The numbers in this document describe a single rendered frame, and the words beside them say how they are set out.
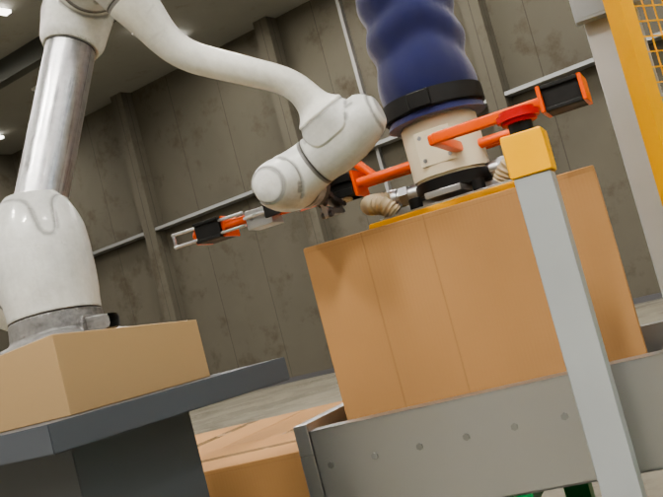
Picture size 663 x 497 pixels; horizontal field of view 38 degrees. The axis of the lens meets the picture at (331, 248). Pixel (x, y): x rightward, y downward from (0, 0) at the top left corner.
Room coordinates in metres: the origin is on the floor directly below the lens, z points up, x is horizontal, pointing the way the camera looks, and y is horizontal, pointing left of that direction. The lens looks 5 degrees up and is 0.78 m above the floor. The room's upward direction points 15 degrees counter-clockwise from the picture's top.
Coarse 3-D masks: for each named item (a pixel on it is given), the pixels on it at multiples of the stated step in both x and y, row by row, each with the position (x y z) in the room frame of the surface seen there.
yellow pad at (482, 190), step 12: (480, 180) 1.94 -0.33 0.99; (468, 192) 1.93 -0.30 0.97; (480, 192) 1.91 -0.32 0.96; (492, 192) 1.90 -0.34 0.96; (420, 204) 2.00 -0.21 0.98; (432, 204) 1.96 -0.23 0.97; (444, 204) 1.93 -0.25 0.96; (396, 216) 1.98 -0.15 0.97; (408, 216) 1.96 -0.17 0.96; (372, 228) 1.99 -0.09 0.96
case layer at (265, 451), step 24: (312, 408) 3.03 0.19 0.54; (216, 432) 3.09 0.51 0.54; (240, 432) 2.86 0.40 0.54; (264, 432) 2.65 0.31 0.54; (288, 432) 2.48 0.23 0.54; (216, 456) 2.36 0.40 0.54; (240, 456) 2.22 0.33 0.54; (264, 456) 2.09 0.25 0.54; (288, 456) 2.03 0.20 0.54; (216, 480) 2.09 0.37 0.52; (240, 480) 2.07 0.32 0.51; (264, 480) 2.05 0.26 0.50; (288, 480) 2.03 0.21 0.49
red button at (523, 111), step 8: (504, 112) 1.50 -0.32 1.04; (512, 112) 1.48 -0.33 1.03; (520, 112) 1.48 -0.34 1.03; (528, 112) 1.48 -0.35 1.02; (536, 112) 1.49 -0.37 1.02; (496, 120) 1.51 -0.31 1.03; (504, 120) 1.49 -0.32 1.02; (512, 120) 1.49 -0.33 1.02; (520, 120) 1.49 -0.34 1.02; (528, 120) 1.50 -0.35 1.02; (504, 128) 1.53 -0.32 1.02; (512, 128) 1.50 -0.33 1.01; (520, 128) 1.50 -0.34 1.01; (528, 128) 1.50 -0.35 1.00
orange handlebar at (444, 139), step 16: (496, 112) 1.75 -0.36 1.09; (448, 128) 1.79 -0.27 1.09; (464, 128) 1.78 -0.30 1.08; (480, 128) 1.77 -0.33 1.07; (432, 144) 1.81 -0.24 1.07; (448, 144) 1.88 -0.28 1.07; (480, 144) 2.01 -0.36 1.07; (496, 144) 2.04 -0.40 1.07; (368, 176) 2.11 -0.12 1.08; (384, 176) 2.09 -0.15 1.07; (400, 176) 2.13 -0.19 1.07; (224, 224) 2.24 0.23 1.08; (240, 224) 2.23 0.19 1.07
